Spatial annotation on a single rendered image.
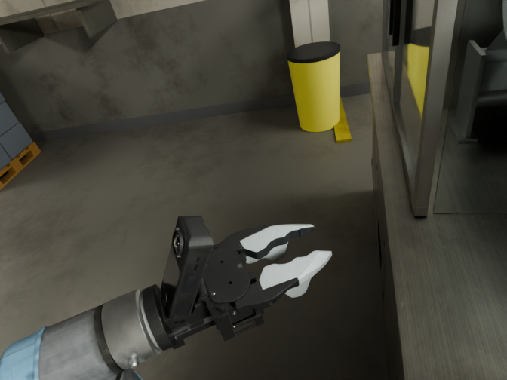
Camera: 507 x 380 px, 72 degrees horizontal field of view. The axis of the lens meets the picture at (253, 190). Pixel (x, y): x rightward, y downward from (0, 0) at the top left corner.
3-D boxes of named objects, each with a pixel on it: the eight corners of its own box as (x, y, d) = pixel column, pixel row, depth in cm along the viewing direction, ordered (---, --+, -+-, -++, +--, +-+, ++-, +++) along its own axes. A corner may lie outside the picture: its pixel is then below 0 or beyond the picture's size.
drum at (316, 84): (341, 109, 331) (337, 38, 292) (346, 130, 298) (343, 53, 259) (296, 116, 339) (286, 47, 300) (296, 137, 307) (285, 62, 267)
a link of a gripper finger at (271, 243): (301, 235, 48) (244, 269, 46) (299, 206, 44) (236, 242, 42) (315, 249, 46) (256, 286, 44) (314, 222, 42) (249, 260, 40)
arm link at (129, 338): (99, 289, 38) (104, 360, 33) (139, 273, 39) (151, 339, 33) (126, 320, 44) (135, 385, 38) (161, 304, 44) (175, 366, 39)
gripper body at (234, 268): (248, 273, 47) (163, 310, 45) (237, 234, 41) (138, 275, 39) (270, 323, 42) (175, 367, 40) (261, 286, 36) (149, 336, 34)
